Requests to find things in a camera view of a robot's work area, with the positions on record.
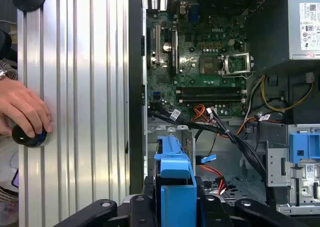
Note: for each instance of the CPU socket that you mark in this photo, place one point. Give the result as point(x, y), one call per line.
point(209, 65)

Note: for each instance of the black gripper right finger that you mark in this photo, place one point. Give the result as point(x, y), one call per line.
point(212, 212)

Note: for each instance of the grey power supply unit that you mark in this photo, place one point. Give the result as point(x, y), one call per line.
point(295, 24)

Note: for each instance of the blue plastic drive latch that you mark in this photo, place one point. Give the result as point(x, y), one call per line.
point(300, 147)

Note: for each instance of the metal optical drive bay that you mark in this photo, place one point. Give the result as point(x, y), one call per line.
point(275, 167)

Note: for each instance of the black open PC case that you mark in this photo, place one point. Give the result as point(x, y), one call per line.
point(136, 87)

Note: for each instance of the metal socket cover frame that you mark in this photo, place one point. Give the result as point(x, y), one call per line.
point(236, 55)

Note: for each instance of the hard disk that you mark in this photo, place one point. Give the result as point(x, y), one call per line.
point(175, 167)

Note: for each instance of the green motherboard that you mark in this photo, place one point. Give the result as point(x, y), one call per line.
point(190, 82)

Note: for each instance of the expansion slot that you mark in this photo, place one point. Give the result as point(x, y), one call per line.
point(158, 44)

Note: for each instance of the silver coin battery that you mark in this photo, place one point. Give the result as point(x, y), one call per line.
point(167, 47)

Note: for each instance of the bare person hand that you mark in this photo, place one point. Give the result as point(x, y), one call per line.
point(20, 102)

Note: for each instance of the thin metal locking lever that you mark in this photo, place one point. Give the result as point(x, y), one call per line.
point(237, 75)

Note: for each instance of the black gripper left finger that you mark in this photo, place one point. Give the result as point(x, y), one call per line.
point(140, 212)

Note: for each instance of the metal disk bay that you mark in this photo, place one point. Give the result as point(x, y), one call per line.
point(170, 129)

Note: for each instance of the silver wristwatch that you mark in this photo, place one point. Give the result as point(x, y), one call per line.
point(2, 74)

